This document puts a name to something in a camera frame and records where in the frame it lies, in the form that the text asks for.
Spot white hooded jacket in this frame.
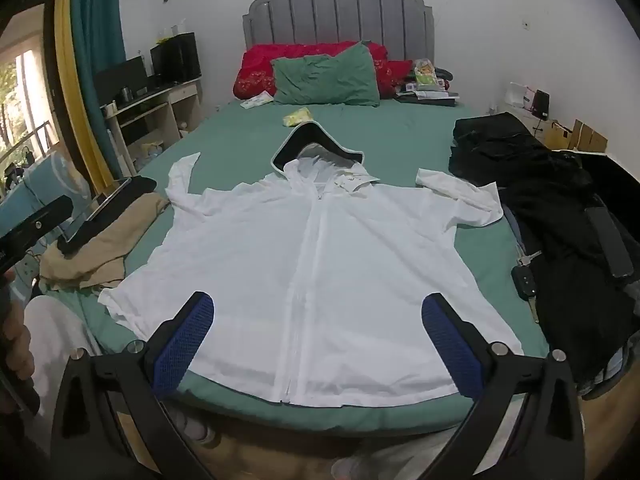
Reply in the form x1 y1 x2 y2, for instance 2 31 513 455
97 122 525 407

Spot cardboard box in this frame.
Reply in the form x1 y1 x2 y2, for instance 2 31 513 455
544 119 608 153

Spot silver-edged tablet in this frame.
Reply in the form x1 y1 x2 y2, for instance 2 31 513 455
65 177 133 241

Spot black flat case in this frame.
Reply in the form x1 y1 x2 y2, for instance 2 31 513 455
395 91 460 109

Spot window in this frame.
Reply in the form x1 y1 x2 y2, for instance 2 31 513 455
0 7 56 171

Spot grey padded headboard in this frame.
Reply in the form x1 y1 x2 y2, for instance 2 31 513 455
242 0 437 63

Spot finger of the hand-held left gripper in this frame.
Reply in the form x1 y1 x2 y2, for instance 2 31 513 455
0 195 74 271

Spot pile of black clothes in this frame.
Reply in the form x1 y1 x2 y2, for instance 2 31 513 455
447 112 640 401

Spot teal curtain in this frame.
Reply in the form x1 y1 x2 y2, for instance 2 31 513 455
70 0 126 126

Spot black cloth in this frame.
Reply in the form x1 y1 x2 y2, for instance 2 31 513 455
56 176 160 257

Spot yellow cloth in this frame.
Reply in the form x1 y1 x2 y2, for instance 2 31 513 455
282 107 313 127

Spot beige cloth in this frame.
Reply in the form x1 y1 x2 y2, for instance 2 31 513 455
39 192 171 291

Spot white shoe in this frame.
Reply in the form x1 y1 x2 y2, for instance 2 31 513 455
172 400 221 446

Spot car key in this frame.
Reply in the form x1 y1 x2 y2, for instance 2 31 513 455
511 250 543 323

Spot person's white pants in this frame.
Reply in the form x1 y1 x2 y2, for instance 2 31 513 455
22 295 523 480

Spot colourful snack bag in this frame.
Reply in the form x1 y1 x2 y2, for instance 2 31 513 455
412 57 441 92

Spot yellow curtain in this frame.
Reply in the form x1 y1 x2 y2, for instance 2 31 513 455
54 0 113 196

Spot small black box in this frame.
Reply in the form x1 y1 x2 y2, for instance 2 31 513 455
531 90 551 121

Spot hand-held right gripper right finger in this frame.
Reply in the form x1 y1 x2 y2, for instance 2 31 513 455
421 292 586 480

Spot bed with green sheet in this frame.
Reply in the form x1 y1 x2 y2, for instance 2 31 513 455
37 87 551 436

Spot black phone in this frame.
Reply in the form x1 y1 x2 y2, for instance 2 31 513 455
585 205 635 278

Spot green pillow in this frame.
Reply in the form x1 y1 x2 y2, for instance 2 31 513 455
270 42 382 108

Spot person's left hand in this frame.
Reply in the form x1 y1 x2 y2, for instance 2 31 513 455
0 310 35 393

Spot white paper bag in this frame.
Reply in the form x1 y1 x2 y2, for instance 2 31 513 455
504 81 538 111

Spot light wooden desk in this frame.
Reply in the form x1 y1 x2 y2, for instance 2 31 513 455
102 80 206 176

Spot light blue object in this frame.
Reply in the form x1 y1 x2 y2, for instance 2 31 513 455
0 152 93 306

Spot black monitor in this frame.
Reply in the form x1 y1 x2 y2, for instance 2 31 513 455
94 56 149 103

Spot black computer tower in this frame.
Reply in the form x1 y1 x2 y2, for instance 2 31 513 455
150 32 202 83

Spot red patterned pillow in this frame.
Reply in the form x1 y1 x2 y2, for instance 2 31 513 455
232 42 413 101

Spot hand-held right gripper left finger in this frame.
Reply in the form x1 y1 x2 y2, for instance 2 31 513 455
50 291 216 480

